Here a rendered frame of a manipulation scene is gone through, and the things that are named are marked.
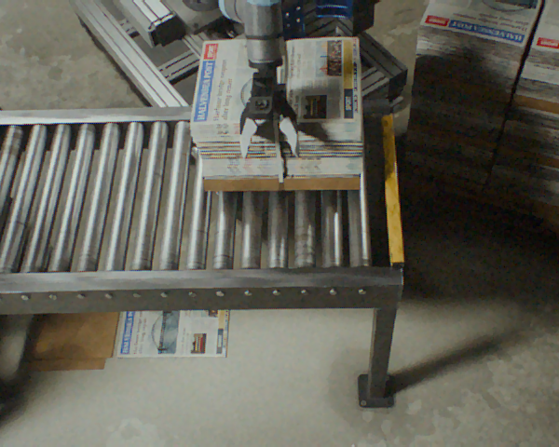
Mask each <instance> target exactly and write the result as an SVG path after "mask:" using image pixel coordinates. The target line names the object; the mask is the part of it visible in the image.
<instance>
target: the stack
mask: <svg viewBox="0 0 559 447"><path fill-rule="evenodd" d="M545 3H546V0H430V3H429V7H428V9H427V11H426V12H425V13H424V15H423V18H422V20H421V22H420V24H419V26H418V31H417V32H418V34H417V42H418V43H417V46H416V63H415V68H416V71H417V72H420V73H424V74H431V75H438V76H442V77H446V78H450V79H454V80H458V81H462V82H466V83H470V84H473V85H476V86H484V87H487V88H493V89H497V90H501V91H504V92H508V93H511V98H510V101H509V103H506V102H500V101H496V100H492V99H488V98H485V97H481V96H477V95H473V94H469V93H468V94H466V93H464V92H460V91H456V90H452V89H449V88H442V87H438V86H434V85H431V84H427V83H424V82H420V81H417V80H415V81H414V82H413V85H412V94H411V96H412V97H411V98H412V100H411V103H410V104H411V107H410V115H409V119H410V122H412V123H416V124H419V125H423V126H427V127H431V128H435V129H442V130H445V131H448V132H452V133H453V132H455V133H459V134H463V135H467V136H471V137H473V138H477V139H481V140H484V141H488V142H493V143H497V147H496V150H497V148H498V143H499V140H500V137H501V134H502V131H503V134H502V137H501V141H500V144H499V145H500V146H503V147H507V148H514V149H518V150H522V151H526V152H529V153H532V154H536V155H540V156H546V157H550V158H554V159H558V160H559V115H557V114H553V113H549V112H545V111H541V110H538V109H534V108H530V107H526V106H523V105H519V104H518V105H515V104H511V101H512V97H513V93H514V91H515V93H514V94H518V95H522V96H526V97H528V96H530V97H534V98H538V99H542V100H545V101H549V102H556V103H559V0H548V4H547V6H546V8H544V6H545ZM543 8H544V11H543V14H542V17H541V20H540V23H539V19H540V16H541V15H540V14H541V11H542V9H543ZM538 24H539V27H538ZM537 27H538V30H537ZM536 30H537V33H536ZM526 52H527V53H526ZM522 66H523V67H522ZM517 76H518V77H517ZM516 79H517V80H516ZM515 82H516V83H515ZM514 84H515V85H514ZM515 88H516V90H515ZM509 109H510V110H509ZM503 129H504V130H503ZM407 135H408V137H407V139H406V142H405V143H406V145H405V149H406V152H405V153H406V159H405V160H404V164H407V165H410V166H417V167H420V168H423V169H429V170H433V171H435V172H438V173H441V174H444V175H447V176H451V177H454V178H457V179H459V180H463V181H466V182H469V183H475V184H477V183H478V184H479V185H483V186H486V187H490V188H493V189H497V190H500V191H504V192H507V193H511V194H515V195H517V196H523V197H527V198H530V199H534V200H536V201H540V202H543V203H546V204H550V205H553V206H559V169H558V168H557V169H554V168H550V167H547V166H543V165H540V164H537V163H533V162H529V161H525V160H523V159H519V158H515V157H512V156H505V155H503V154H499V153H496V150H495V151H494V152H492V151H488V150H485V149H482V148H478V147H474V146H470V145H467V144H464V143H460V142H453V141H450V140H446V139H444V138H440V137H433V136H430V135H426V134H422V133H418V132H415V131H411V130H408V134H407ZM493 161H494V162H493ZM492 164H493V165H492ZM491 167H492V168H491ZM489 172H490V173H489ZM488 175H489V176H488ZM487 178H488V179H487ZM486 181H487V183H486ZM485 183H486V184H485ZM440 189H442V190H444V191H447V192H451V193H454V194H457V195H461V196H466V197H469V198H472V199H475V200H478V201H481V202H484V203H487V204H491V205H494V206H497V207H501V208H503V209H510V210H516V211H519V212H521V213H525V214H528V215H532V216H535V217H538V218H541V219H542V221H541V224H539V223H533V222H530V221H527V220H524V219H521V218H517V217H514V216H510V215H508V214H505V213H501V212H498V211H495V210H487V209H483V208H480V207H477V206H474V205H471V204H468V203H465V202H462V201H458V200H455V199H453V198H449V197H446V196H440V195H439V193H440ZM399 192H400V193H403V194H406V195H408V196H414V197H417V198H420V199H423V200H427V201H429V202H432V203H435V204H438V205H441V206H445V207H447V208H450V209H454V210H459V211H466V212H468V213H471V214H474V215H477V216H480V217H484V218H486V219H489V220H493V221H496V222H499V223H503V224H507V225H511V226H514V227H517V228H521V229H524V230H526V231H529V232H533V233H536V234H539V235H543V236H545V237H551V238H554V239H557V240H559V214H558V213H555V212H551V211H548V210H543V209H539V208H532V207H529V206H526V205H523V204H519V203H515V202H512V201H509V200H506V199H502V198H499V197H495V196H490V195H487V194H483V192H482V191H481V192H477V191H475V190H472V189H469V188H466V187H463V186H456V185H453V184H450V183H445V182H441V181H438V180H434V179H432V178H430V177H426V176H423V175H420V174H416V173H413V172H411V171H407V170H404V169H403V170H402V176H401V185H400V190H399Z"/></svg>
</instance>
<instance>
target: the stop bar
mask: <svg viewBox="0 0 559 447"><path fill-rule="evenodd" d="M381 126H382V135H381V139H382V152H383V165H384V177H385V190H386V202H387V215H388V229H389V253H390V265H391V266H392V267H403V265H404V259H403V249H402V241H403V237H402V216H401V206H400V195H399V185H398V173H397V162H396V151H395V141H394V139H395V135H394V129H393V118H392V115H382V116H381Z"/></svg>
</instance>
